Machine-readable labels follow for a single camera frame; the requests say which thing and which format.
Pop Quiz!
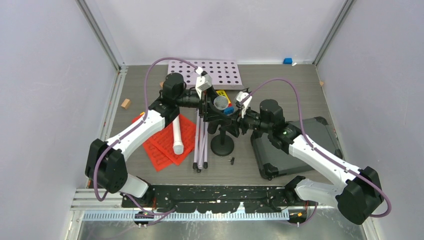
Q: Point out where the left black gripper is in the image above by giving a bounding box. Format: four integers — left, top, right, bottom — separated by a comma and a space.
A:
175, 85, 228, 121

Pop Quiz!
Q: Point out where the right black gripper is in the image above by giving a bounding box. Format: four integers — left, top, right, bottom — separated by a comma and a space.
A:
221, 104, 272, 138

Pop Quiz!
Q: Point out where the black silver microphone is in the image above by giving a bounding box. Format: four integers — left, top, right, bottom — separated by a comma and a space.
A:
205, 95, 229, 135

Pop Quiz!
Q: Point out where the yellow red blue toy block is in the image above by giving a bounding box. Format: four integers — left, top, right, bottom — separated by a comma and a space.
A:
213, 90, 234, 115

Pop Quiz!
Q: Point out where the black mic stand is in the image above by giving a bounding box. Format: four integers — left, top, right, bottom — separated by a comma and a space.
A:
236, 87, 250, 101
210, 127, 235, 157

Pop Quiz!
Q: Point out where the white music stand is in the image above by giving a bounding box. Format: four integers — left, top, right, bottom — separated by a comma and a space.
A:
168, 60, 243, 173

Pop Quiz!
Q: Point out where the white toy microphone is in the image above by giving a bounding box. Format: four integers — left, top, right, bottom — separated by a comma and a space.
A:
172, 115, 184, 155

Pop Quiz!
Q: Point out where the red sheet music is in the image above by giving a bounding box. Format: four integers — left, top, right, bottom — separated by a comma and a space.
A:
150, 114, 196, 166
142, 125, 174, 172

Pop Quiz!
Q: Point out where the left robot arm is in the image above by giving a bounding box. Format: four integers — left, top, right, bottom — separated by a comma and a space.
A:
85, 71, 225, 207

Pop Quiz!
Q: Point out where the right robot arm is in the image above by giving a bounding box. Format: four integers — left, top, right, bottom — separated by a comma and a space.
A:
224, 99, 391, 225

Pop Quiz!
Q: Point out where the black carrying case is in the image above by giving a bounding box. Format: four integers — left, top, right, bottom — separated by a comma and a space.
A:
250, 116, 343, 180

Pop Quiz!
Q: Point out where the small blue block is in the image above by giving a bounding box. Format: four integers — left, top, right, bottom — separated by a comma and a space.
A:
283, 57, 293, 65

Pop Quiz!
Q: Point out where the tan wooden block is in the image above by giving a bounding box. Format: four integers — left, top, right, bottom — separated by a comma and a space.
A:
120, 98, 132, 110

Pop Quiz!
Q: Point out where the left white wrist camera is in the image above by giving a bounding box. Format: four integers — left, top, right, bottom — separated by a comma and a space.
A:
195, 67, 213, 99

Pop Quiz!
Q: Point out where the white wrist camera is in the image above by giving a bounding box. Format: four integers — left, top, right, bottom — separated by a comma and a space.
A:
195, 67, 213, 99
235, 91, 252, 119

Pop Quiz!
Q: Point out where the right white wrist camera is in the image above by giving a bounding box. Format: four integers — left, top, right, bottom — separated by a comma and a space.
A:
235, 91, 252, 119

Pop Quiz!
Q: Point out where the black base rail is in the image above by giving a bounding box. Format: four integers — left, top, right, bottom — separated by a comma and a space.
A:
71, 183, 339, 222

